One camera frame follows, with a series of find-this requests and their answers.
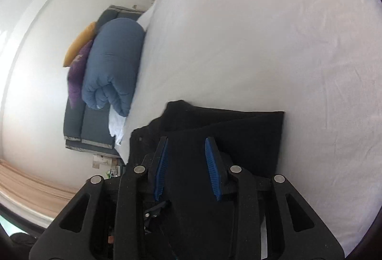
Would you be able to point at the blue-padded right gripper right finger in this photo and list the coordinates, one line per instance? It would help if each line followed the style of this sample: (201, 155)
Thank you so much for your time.
(216, 168)

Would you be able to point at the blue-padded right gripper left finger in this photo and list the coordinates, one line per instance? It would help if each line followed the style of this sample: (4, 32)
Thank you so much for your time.
(158, 169)

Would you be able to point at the black jeans pants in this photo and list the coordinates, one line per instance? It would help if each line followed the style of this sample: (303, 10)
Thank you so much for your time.
(194, 224)

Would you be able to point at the white towel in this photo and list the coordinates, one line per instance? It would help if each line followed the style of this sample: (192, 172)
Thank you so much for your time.
(116, 126)

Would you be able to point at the rolled blue duvet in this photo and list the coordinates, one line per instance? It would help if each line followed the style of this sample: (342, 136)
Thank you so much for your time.
(112, 66)

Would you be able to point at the purple pillow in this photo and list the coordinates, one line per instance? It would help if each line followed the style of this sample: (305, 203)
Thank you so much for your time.
(76, 74)

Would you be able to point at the mustard yellow pillow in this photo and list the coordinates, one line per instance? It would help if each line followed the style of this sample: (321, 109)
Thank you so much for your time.
(82, 39)

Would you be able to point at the white bed with sheet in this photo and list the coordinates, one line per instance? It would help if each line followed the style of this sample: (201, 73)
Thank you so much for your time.
(319, 61)

